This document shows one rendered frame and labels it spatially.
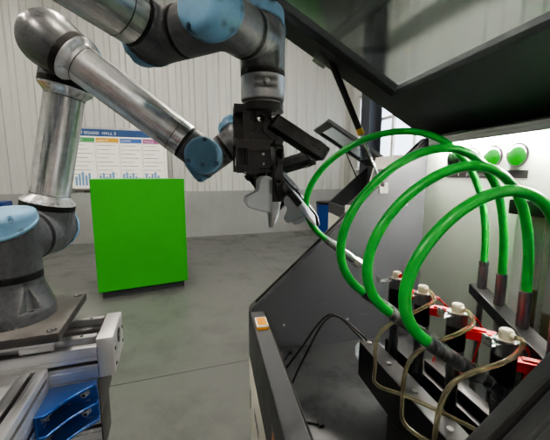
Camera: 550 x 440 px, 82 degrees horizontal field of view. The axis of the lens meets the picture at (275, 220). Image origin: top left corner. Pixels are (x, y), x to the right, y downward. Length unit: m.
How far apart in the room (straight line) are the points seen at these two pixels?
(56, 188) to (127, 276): 3.05
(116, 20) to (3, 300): 0.56
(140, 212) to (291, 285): 2.99
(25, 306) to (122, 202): 2.99
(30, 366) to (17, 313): 0.11
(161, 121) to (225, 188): 6.42
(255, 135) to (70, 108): 0.50
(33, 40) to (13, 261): 0.42
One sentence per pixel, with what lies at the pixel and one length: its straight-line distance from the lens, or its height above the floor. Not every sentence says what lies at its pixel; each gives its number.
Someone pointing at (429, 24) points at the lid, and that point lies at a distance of 0.76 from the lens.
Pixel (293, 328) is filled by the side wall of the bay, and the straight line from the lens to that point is 0.99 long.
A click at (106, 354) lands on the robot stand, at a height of 0.96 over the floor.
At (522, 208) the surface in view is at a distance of 0.59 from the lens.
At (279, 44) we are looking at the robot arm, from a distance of 0.57.
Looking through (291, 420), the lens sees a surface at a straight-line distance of 0.60.
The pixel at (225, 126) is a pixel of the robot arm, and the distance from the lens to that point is 0.84.
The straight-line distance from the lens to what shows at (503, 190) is 0.44.
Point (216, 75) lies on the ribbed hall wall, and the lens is 7.40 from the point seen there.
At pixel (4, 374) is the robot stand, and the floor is 0.95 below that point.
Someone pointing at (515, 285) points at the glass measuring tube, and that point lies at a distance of 0.82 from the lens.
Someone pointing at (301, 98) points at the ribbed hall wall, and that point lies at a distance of 7.81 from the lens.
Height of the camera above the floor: 1.34
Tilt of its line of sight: 8 degrees down
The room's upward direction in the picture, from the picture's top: straight up
